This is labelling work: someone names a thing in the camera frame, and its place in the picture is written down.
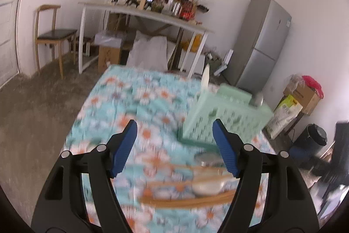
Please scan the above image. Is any steel canister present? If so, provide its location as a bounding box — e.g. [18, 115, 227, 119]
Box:
[172, 1, 183, 17]

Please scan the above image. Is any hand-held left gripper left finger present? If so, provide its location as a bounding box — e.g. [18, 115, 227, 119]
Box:
[31, 120, 138, 233]

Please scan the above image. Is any cola bottle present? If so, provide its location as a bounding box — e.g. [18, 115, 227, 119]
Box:
[183, 2, 195, 20]

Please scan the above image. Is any silver refrigerator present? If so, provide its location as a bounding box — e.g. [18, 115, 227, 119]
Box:
[231, 0, 292, 92]

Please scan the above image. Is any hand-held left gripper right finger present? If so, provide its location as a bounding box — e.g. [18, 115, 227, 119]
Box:
[212, 118, 320, 233]

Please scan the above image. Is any white and yellow sack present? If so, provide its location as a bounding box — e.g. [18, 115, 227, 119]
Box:
[266, 95, 304, 138]

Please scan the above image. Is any open cardboard box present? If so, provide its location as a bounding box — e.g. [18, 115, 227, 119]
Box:
[284, 80, 321, 116]

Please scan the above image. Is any floral blanket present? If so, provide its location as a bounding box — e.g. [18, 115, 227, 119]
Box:
[63, 65, 276, 233]

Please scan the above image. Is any white ceramic spoon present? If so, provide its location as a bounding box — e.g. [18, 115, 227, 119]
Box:
[191, 178, 227, 197]

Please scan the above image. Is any white table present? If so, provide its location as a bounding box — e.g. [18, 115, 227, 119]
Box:
[78, 2, 216, 78]

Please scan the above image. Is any white rice paddle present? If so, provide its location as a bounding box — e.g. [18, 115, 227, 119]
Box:
[200, 64, 210, 91]

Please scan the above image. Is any small dark appliance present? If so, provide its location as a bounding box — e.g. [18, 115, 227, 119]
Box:
[76, 36, 92, 57]

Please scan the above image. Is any dark trash can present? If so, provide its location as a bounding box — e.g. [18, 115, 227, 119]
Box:
[289, 123, 328, 165]

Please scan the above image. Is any yellow plastic bag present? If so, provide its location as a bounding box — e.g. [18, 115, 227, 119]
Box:
[181, 34, 204, 53]

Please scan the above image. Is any clear plastic bin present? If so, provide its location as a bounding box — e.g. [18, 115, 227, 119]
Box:
[95, 30, 128, 48]

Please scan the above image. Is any white box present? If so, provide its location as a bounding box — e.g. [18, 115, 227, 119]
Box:
[178, 51, 207, 77]

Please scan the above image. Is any red plastic bag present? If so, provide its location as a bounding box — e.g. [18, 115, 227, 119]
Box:
[301, 75, 324, 98]

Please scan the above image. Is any green utensil basket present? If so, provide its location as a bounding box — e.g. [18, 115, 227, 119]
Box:
[178, 83, 274, 147]

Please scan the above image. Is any wooden chair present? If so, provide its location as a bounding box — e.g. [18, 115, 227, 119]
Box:
[34, 4, 79, 79]

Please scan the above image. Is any white foam board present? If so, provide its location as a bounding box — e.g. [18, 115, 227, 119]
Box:
[214, 49, 234, 77]

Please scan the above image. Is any white door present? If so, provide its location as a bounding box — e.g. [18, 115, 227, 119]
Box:
[0, 0, 20, 87]

